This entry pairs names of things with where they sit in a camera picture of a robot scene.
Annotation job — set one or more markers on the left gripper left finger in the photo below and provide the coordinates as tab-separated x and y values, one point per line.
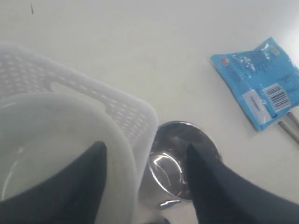
72	196

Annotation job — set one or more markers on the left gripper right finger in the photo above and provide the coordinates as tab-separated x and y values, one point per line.
221	196

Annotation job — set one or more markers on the stainless steel cup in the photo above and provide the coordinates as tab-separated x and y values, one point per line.
164	183

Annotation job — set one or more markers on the wooden chopstick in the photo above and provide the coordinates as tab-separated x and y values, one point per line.
289	131

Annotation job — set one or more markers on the blue chips bag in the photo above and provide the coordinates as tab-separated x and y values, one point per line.
264	81

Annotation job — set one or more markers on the white ceramic bowl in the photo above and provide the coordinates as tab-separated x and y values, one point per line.
42	133

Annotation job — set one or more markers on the white woven plastic basket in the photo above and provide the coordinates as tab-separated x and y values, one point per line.
24	71

